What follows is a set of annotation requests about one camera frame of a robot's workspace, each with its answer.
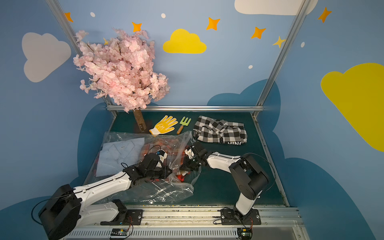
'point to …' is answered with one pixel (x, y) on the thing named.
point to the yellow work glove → (164, 125)
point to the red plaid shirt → (170, 151)
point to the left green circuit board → (119, 232)
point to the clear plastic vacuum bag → (161, 166)
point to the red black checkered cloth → (180, 177)
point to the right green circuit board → (244, 233)
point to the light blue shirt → (115, 156)
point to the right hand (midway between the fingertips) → (181, 167)
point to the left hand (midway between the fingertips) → (173, 169)
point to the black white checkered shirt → (209, 129)
